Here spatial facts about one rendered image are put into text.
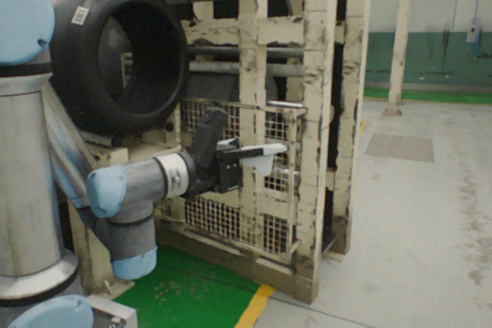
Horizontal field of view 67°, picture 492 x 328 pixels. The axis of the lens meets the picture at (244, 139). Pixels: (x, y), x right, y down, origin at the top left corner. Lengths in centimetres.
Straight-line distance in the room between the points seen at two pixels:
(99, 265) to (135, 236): 146
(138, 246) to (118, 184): 11
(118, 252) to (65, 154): 18
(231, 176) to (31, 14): 41
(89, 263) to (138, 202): 145
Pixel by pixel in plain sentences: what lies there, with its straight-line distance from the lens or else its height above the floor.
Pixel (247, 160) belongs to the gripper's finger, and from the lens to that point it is 70.
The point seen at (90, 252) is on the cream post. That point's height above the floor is 27.
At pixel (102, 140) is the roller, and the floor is 90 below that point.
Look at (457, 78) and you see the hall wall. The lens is 1041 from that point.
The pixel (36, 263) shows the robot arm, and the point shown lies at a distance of 58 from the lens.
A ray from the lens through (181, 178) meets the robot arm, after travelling 63.
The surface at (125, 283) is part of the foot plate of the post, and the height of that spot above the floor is 2.
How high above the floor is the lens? 128
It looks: 15 degrees down
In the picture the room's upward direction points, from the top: straight up
